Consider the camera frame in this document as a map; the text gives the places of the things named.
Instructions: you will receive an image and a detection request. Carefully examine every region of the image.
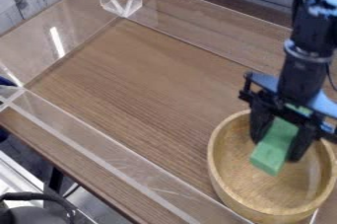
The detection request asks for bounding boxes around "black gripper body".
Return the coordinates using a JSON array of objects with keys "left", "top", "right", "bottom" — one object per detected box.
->
[{"left": 239, "top": 39, "right": 337, "bottom": 143}]

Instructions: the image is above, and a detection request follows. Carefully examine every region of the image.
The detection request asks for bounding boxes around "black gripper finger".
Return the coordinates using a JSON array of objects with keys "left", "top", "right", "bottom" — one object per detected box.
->
[
  {"left": 287, "top": 123, "right": 319, "bottom": 162},
  {"left": 251, "top": 100, "right": 275, "bottom": 144}
]

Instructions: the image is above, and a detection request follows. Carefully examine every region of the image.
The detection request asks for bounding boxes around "green rectangular block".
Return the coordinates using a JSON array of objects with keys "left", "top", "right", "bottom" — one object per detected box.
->
[{"left": 251, "top": 116, "right": 311, "bottom": 176}]

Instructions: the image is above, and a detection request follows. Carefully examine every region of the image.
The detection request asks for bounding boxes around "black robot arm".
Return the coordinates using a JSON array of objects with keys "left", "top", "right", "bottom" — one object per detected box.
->
[{"left": 239, "top": 0, "right": 337, "bottom": 162}]

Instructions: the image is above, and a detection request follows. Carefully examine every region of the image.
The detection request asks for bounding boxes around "brown wooden bowl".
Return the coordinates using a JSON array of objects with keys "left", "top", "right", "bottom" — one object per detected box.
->
[{"left": 207, "top": 111, "right": 337, "bottom": 224}]

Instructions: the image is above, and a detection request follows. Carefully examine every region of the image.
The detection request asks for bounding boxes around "black table leg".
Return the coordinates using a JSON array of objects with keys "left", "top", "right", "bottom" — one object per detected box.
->
[{"left": 50, "top": 168, "right": 65, "bottom": 193}]

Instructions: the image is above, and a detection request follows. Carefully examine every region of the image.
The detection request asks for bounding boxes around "blue object at left edge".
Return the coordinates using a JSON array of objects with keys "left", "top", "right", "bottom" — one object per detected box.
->
[{"left": 0, "top": 76, "right": 18, "bottom": 87}]

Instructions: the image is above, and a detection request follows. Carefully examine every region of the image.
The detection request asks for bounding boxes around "black cable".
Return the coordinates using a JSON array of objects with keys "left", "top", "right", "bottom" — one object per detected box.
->
[{"left": 0, "top": 191, "right": 78, "bottom": 224}]

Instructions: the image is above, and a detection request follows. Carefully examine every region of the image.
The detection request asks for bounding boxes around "clear acrylic barrier wall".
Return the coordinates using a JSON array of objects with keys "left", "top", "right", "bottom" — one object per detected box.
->
[{"left": 0, "top": 0, "right": 337, "bottom": 224}]

